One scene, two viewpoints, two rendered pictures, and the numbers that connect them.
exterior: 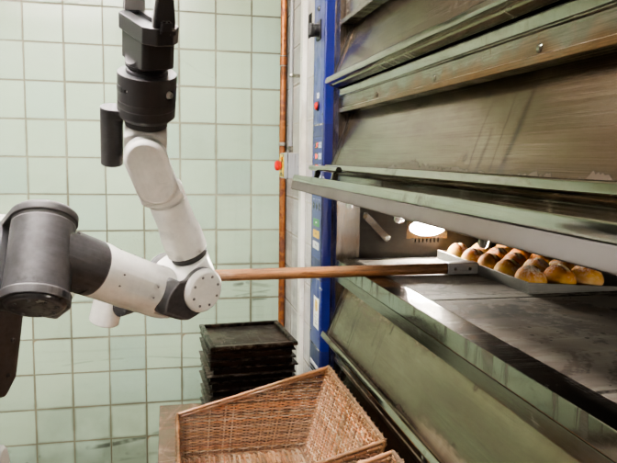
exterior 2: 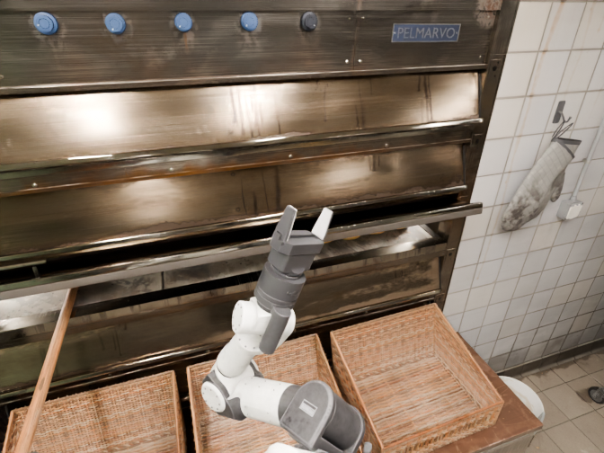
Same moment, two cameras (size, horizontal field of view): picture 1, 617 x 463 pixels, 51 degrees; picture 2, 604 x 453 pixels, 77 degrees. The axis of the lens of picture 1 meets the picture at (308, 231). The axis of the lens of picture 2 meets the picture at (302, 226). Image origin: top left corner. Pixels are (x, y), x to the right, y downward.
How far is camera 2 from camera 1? 1.46 m
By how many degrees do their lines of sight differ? 92
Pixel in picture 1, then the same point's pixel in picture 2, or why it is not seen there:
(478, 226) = (342, 235)
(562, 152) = (316, 195)
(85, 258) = not seen: hidden behind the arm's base
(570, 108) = (309, 178)
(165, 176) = not seen: hidden behind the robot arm
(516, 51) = (271, 157)
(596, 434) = (335, 269)
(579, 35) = (316, 153)
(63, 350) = not seen: outside the picture
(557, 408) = (316, 272)
